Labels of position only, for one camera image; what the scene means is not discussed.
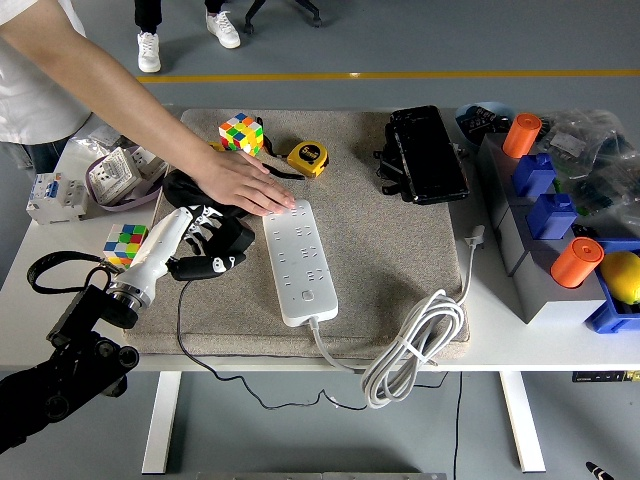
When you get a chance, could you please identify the black metal bracket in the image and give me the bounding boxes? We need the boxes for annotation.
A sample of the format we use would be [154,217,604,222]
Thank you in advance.
[372,122,416,197]

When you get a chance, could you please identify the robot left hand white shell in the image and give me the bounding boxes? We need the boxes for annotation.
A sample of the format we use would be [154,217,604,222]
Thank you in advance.
[117,202,249,291]

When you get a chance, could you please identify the black wrist strap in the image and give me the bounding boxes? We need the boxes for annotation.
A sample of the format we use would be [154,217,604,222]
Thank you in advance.
[255,116,307,181]

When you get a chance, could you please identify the orange cylinder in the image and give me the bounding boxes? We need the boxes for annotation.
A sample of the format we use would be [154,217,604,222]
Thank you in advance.
[501,112,543,159]
[550,236,606,290]

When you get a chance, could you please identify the blue plastic bin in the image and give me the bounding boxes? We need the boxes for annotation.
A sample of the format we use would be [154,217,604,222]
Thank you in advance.
[583,237,640,335]

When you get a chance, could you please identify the person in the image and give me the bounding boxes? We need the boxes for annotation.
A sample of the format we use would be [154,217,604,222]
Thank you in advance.
[133,0,242,74]

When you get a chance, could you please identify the clear plastic parts bag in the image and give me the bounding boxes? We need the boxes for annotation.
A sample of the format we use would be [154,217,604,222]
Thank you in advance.
[564,149,640,236]
[59,124,136,171]
[537,108,629,181]

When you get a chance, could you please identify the colourful puzzle cube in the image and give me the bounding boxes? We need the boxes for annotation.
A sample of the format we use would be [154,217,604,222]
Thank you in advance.
[218,112,265,162]
[102,223,150,269]

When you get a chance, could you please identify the white power strip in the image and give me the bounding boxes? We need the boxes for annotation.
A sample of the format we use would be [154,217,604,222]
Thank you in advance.
[261,199,340,328]

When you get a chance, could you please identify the white power strip cord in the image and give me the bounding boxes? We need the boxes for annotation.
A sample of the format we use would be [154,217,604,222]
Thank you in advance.
[308,224,487,410]

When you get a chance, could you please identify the thin black hanging cable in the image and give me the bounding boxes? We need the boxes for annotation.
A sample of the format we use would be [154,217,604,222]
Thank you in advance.
[452,372,464,480]

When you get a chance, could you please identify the white table leg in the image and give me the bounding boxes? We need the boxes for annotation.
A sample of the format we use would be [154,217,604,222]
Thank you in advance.
[141,371,182,475]
[499,371,547,474]

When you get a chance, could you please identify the black rectangular device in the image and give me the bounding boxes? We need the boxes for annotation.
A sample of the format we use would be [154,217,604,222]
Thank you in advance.
[388,104,471,206]

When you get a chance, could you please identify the lavender tray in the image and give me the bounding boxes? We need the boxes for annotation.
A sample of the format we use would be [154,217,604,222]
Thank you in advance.
[84,149,166,210]

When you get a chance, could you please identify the black cloth pouch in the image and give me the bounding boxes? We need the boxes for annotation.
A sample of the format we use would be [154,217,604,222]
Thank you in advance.
[160,168,251,221]

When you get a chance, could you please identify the thin black adapter cord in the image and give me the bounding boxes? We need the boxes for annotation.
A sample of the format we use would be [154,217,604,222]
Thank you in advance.
[177,279,371,412]

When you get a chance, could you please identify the person's right hand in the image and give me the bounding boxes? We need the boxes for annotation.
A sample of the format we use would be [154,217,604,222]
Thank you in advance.
[192,149,297,217]

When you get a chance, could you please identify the yellow lemon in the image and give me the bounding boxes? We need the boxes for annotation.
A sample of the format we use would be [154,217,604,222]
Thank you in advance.
[598,251,640,306]

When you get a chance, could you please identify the blue plastic block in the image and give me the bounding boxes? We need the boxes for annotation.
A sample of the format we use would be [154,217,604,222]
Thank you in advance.
[510,151,558,198]
[525,192,579,242]

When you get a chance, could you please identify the white circuit breaker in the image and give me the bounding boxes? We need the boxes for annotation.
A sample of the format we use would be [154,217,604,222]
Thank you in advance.
[25,171,90,226]

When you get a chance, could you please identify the light blue bowl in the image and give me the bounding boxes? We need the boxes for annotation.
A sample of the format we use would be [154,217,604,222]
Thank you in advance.
[454,101,518,151]

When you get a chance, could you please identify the person's torso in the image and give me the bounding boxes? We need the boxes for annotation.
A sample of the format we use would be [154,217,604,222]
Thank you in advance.
[0,0,94,174]

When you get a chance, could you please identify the grey block holder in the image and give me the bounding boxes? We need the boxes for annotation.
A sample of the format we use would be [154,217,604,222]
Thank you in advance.
[474,132,609,326]

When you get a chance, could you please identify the grey-brown mat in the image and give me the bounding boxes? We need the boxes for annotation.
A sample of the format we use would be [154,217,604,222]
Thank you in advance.
[122,107,472,360]

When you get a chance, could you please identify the black desk control panel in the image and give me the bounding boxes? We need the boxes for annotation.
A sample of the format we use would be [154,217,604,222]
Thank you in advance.
[572,370,640,384]

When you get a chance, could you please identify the yellow tape measure 5m label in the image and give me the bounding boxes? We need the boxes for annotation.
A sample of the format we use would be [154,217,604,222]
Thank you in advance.
[286,140,331,180]

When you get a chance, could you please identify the black office chair base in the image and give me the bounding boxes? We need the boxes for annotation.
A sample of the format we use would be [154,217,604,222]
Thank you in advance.
[243,0,323,35]

